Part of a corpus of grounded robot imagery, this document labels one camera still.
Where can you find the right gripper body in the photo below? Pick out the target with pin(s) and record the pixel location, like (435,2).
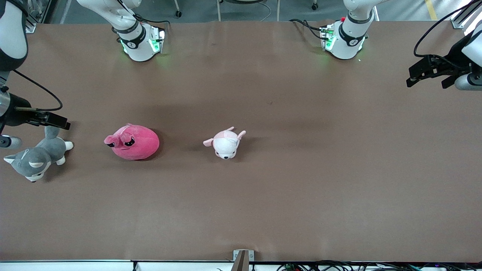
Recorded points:
(16,111)

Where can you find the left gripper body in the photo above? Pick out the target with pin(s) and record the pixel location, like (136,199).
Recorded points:
(455,57)

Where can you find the pink round plush toy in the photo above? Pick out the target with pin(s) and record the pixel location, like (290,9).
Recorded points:
(139,145)

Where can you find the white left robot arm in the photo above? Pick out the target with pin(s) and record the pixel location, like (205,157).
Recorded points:
(348,41)

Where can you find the grey white husky plush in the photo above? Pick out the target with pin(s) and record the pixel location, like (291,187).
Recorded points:
(41,154)

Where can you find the small white pink plush dog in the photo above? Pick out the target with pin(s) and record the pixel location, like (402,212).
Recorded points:
(226,145)

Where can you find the aluminium frame profile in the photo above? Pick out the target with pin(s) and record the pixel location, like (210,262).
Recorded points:
(31,27)
(457,22)

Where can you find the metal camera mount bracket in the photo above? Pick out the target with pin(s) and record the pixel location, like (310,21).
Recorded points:
(241,261)

